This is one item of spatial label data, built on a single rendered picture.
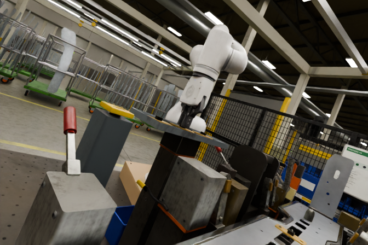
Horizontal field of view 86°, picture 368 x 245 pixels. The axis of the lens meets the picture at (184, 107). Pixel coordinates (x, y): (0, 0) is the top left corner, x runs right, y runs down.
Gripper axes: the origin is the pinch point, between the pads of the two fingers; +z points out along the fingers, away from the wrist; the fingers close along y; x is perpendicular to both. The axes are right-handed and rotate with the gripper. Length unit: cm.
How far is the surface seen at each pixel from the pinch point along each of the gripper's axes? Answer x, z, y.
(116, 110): -24.8, 3.1, 11.6
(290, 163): 71, 0, -1
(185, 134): -4.4, 3.0, 9.8
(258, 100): 221, -69, -162
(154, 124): -15.1, 3.2, 11.4
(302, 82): 417, -186, -225
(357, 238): 41, 10, 38
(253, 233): 14.5, 18.7, 26.7
